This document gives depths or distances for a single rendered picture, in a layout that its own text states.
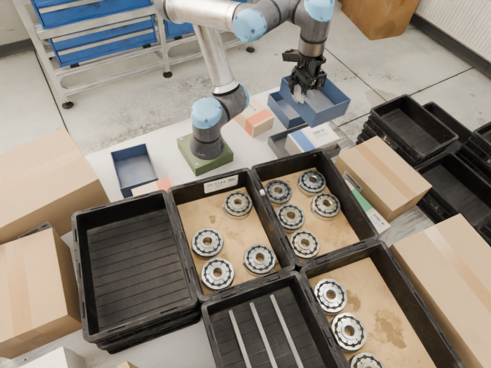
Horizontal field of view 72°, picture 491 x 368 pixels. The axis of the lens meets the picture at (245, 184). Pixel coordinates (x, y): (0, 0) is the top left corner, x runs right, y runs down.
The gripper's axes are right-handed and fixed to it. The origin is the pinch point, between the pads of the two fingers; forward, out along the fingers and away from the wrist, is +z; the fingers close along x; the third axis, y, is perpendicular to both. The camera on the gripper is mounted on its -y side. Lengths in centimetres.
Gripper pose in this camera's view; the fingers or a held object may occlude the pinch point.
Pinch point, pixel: (297, 98)
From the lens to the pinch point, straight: 119.1
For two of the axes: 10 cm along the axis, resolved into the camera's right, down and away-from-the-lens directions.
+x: 8.7, -4.1, 2.6
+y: 4.9, 7.3, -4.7
